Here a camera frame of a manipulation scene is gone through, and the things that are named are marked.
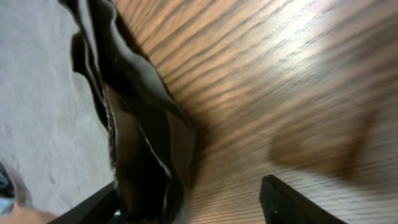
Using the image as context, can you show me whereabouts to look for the black garment with logo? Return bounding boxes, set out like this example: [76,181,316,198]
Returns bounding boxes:
[62,1,196,223]

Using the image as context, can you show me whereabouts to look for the light blue garment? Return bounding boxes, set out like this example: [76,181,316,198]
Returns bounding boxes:
[0,164,16,216]

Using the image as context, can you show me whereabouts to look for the grey shorts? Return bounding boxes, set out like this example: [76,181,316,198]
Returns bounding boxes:
[1,0,113,215]

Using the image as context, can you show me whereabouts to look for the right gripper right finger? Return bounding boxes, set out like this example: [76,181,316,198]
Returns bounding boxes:
[259,175,346,224]

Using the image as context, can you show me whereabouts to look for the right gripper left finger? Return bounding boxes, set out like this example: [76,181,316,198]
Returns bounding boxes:
[49,182,121,224]

